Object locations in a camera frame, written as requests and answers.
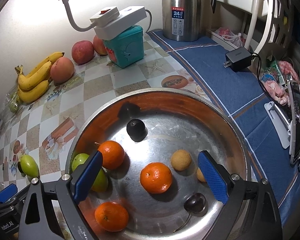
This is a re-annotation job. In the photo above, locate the round steel pan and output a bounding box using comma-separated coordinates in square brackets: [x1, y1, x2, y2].
[65, 88, 253, 240]

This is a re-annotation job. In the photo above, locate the red apple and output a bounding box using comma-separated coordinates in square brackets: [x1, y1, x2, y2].
[72, 40, 95, 64]
[93, 35, 108, 56]

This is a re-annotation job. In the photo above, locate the white power cable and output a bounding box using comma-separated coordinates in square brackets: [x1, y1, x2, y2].
[144, 9, 153, 33]

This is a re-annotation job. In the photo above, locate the basket of snack packets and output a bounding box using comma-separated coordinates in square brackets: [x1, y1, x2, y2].
[262, 60, 300, 105]

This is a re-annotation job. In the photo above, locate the white power strip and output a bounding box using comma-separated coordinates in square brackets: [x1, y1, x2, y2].
[89, 6, 147, 40]

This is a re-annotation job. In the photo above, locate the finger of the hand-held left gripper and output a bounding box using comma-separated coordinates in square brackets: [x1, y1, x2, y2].
[0, 183, 28, 213]

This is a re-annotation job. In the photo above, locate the orange mandarin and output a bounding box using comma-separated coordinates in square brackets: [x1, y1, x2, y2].
[97, 140, 125, 170]
[140, 162, 173, 194]
[94, 202, 129, 232]

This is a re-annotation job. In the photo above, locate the plastic bag with pink contents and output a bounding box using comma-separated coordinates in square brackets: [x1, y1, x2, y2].
[214, 27, 245, 48]

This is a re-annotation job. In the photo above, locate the blue striped tablecloth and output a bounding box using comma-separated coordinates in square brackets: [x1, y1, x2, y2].
[146, 29, 300, 230]

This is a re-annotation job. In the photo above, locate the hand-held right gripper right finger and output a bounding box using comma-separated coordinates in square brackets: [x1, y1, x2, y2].
[197, 150, 283, 240]

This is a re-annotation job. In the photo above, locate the checkered printed table cover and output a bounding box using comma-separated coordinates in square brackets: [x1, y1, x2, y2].
[0, 32, 215, 240]

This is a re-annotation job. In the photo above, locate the brown longan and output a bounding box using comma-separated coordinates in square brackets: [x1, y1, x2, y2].
[170, 149, 192, 171]
[196, 168, 207, 183]

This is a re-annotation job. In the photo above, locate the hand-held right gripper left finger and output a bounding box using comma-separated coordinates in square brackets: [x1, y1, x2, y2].
[18, 150, 103, 240]

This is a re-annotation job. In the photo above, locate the teal plastic box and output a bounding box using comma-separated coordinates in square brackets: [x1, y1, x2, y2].
[104, 25, 144, 68]

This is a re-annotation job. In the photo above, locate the green jujube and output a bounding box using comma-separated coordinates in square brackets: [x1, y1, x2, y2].
[19, 154, 40, 177]
[70, 153, 109, 192]

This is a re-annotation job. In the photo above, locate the white phone stand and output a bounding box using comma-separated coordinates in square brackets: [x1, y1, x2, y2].
[264, 101, 294, 148]

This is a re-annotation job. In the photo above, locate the yellow banana bunch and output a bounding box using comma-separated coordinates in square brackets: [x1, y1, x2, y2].
[14, 52, 65, 103]

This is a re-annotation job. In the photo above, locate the white plastic chair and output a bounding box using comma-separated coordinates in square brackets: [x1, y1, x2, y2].
[215, 0, 300, 55]

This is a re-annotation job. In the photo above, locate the black charger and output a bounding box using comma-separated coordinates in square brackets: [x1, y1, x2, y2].
[224, 47, 252, 72]

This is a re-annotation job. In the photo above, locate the black smartphone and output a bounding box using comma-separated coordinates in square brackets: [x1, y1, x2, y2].
[287, 80, 300, 165]

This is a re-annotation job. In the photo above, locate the steel thermos jug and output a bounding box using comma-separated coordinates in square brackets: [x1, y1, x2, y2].
[162, 0, 217, 42]

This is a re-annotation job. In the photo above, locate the black charger cable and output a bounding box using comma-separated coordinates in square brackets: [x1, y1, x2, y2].
[250, 52, 268, 88]

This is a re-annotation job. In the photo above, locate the green white snack packet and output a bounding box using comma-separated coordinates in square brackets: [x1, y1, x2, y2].
[261, 60, 280, 83]

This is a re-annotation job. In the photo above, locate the clear bag of green fruit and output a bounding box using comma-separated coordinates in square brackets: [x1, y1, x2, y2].
[4, 87, 23, 114]

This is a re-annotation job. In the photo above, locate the pink peach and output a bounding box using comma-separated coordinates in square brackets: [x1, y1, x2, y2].
[50, 57, 75, 83]

